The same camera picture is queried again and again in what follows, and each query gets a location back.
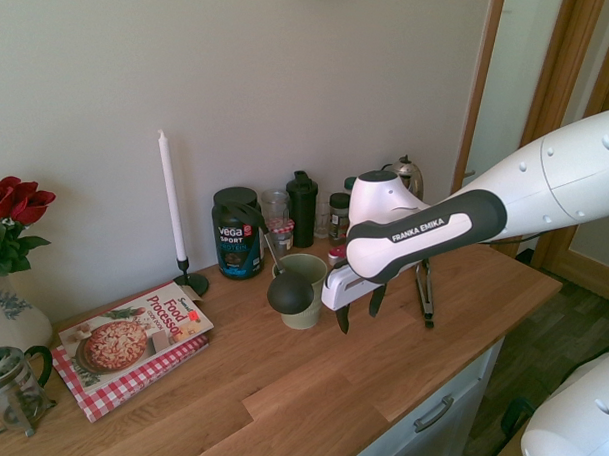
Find spice jar with dark lid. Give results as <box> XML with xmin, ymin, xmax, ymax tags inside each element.
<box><xmin>327</xmin><ymin>191</ymin><xmax>353</xmax><ymax>242</ymax></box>

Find Food Processor cookbook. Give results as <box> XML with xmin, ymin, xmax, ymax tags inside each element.
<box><xmin>55</xmin><ymin>277</ymin><xmax>217</xmax><ymax>399</ymax></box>

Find metal drawer handle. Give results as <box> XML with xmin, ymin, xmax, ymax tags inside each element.
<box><xmin>412</xmin><ymin>393</ymin><xmax>456</xmax><ymax>435</ymax></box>

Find black shaker bottle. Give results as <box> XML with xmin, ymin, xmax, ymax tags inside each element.
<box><xmin>283</xmin><ymin>169</ymin><xmax>320</xmax><ymax>249</ymax></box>

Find green ribbed utensil holder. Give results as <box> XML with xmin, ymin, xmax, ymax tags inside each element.
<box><xmin>270</xmin><ymin>252</ymin><xmax>331</xmax><ymax>332</ymax></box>

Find red checked book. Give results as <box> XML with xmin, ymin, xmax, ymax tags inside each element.
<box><xmin>48</xmin><ymin>327</ymin><xmax>212</xmax><ymax>429</ymax></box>

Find empty clear glass jar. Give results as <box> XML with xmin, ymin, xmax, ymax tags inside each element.
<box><xmin>259</xmin><ymin>187</ymin><xmax>293</xmax><ymax>225</ymax></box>

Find black candle holder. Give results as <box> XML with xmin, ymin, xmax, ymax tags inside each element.
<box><xmin>172</xmin><ymin>256</ymin><xmax>211</xmax><ymax>298</ymax></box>

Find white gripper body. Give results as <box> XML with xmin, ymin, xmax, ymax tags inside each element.
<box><xmin>320</xmin><ymin>266</ymin><xmax>385</xmax><ymax>314</ymax></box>

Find metal tongs with black tips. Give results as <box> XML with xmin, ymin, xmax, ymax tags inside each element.
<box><xmin>412</xmin><ymin>258</ymin><xmax>439</xmax><ymax>330</ymax></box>

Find black Vega protein tub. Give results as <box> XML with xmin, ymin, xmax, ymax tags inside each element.
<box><xmin>209</xmin><ymin>185</ymin><xmax>267</xmax><ymax>283</ymax></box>

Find white floral vase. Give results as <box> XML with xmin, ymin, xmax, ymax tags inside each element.
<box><xmin>0</xmin><ymin>270</ymin><xmax>56</xmax><ymax>354</ymax></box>

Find white drawer cabinet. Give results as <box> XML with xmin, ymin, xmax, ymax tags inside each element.
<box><xmin>304</xmin><ymin>330</ymin><xmax>506</xmax><ymax>456</ymax></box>

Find red roses bouquet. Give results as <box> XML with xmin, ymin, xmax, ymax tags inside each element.
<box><xmin>0</xmin><ymin>175</ymin><xmax>58</xmax><ymax>280</ymax></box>

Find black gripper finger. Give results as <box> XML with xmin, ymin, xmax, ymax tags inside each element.
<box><xmin>367</xmin><ymin>283</ymin><xmax>388</xmax><ymax>320</ymax></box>
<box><xmin>332</xmin><ymin>305</ymin><xmax>353</xmax><ymax>336</ymax></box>

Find glass French press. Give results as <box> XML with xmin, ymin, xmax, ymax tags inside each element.
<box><xmin>0</xmin><ymin>343</ymin><xmax>61</xmax><ymax>439</ymax></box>

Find metal kettle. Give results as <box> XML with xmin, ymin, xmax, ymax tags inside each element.
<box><xmin>377</xmin><ymin>154</ymin><xmax>427</xmax><ymax>204</ymax></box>

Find small clear drinking glass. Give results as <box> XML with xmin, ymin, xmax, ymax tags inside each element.
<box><xmin>313</xmin><ymin>199</ymin><xmax>332</xmax><ymax>239</ymax></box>

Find wooden door frame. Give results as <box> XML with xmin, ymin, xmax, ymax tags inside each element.
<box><xmin>447</xmin><ymin>0</ymin><xmax>609</xmax><ymax>280</ymax></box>

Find white taper candle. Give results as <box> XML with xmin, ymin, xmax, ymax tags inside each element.
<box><xmin>152</xmin><ymin>128</ymin><xmax>192</xmax><ymax>262</ymax></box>

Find black ladle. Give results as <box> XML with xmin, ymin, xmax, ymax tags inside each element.
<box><xmin>257</xmin><ymin>224</ymin><xmax>318</xmax><ymax>317</ymax></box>

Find jar with red checked lid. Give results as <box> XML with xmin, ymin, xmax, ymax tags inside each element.
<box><xmin>265</xmin><ymin>218</ymin><xmax>297</xmax><ymax>258</ymax></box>

